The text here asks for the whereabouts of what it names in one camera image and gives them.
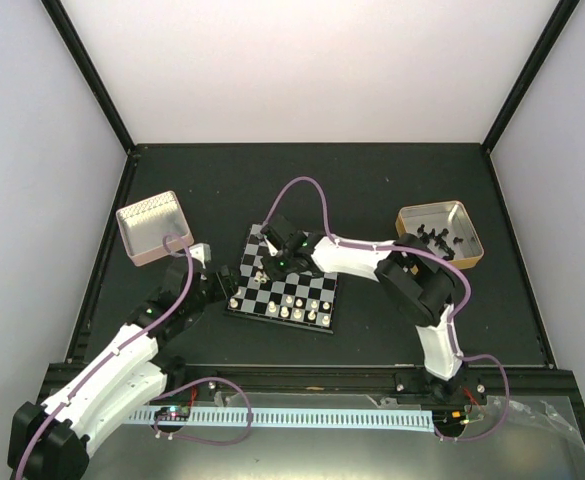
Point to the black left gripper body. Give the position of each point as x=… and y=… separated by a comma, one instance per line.
x=223, y=288

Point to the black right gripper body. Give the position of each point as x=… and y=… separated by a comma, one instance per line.
x=281, y=270

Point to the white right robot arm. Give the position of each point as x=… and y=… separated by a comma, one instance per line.
x=417, y=282

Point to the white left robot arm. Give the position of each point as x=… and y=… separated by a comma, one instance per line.
x=56, y=438

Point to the pile of white chess pieces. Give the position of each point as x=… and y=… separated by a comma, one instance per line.
x=261, y=277

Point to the pile of black chess pieces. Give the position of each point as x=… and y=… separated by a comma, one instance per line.
x=440, y=239

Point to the black and white chessboard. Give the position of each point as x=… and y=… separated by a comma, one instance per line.
x=253, y=304

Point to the pink metal tin box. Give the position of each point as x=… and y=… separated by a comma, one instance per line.
x=144, y=224

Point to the gold metal tin tray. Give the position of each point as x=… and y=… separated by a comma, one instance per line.
x=447, y=214

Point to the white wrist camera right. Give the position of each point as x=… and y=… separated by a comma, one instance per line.
x=273, y=251

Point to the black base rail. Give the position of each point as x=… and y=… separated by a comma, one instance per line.
x=413, y=383

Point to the light blue slotted cable duct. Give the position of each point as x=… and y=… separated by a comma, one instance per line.
x=291, y=418

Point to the black frame post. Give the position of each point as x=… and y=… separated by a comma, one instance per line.
x=71, y=38
x=545, y=43

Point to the black frame post right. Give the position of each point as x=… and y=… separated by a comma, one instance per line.
x=545, y=43

